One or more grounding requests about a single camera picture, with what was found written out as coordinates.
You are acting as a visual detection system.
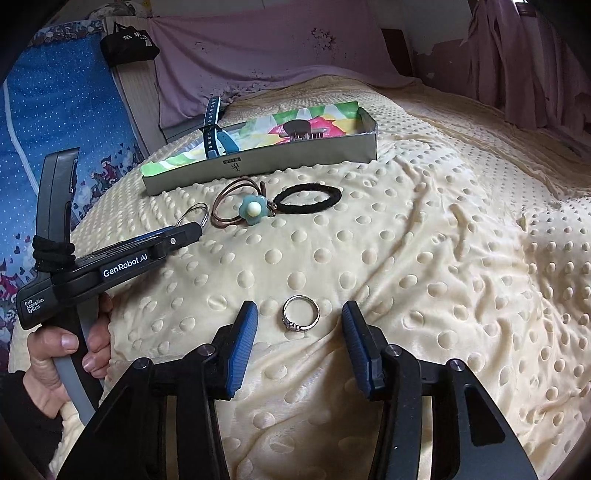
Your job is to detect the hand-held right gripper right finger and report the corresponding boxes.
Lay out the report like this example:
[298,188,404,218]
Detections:
[342,301,539,480]

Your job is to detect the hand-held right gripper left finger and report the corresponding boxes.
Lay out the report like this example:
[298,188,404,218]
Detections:
[55,301,258,480]

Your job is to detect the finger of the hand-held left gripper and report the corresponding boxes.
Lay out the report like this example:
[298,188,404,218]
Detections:
[83,222,204,260]
[131,226,179,241]

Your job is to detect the small silver key ring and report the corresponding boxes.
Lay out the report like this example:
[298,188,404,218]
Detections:
[174,205,204,227]

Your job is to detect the large silver key ring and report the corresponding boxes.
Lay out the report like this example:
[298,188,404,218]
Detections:
[182,202,211,228]

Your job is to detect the silver finger ring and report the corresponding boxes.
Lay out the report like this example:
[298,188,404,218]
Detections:
[282,296,320,332]

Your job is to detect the blue wrist watch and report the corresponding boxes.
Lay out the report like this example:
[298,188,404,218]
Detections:
[203,96,238,160]

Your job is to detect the colourful lined tray box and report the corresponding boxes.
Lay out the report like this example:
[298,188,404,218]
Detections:
[141,100,379,197]

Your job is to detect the claw hair clip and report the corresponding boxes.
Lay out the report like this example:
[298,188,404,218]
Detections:
[281,120,328,143]

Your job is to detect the person's left forearm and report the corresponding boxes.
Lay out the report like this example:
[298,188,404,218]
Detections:
[0,369,63,480]

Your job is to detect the person's left hand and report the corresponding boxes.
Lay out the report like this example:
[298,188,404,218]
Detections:
[27,293,114,418]

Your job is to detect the black elastic band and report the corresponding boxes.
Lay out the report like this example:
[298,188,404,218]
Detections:
[31,234,77,274]

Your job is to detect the blue dotted fabric wardrobe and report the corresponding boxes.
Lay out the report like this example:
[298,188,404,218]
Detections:
[0,23,148,370]

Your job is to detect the light wooden board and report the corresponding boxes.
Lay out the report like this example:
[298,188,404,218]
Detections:
[113,60,167,155]

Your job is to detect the black tote bag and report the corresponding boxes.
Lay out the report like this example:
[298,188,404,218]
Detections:
[100,21,160,68]

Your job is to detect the floral cloth bundle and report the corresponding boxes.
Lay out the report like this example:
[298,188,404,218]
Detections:
[90,0,153,23]

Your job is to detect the pink hanging sheet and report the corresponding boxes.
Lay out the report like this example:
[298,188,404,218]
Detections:
[154,13,419,131]

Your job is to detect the dark wooden headboard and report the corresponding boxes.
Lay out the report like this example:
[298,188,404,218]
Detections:
[381,28,415,77]

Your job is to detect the pink curtain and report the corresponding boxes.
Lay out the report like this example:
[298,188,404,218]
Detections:
[468,0,591,134]

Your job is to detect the brown hair tie teal flower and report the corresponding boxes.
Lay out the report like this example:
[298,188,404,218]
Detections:
[211,179,279,228]

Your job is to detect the black hair tie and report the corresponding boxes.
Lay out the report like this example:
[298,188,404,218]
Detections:
[272,184,343,217]

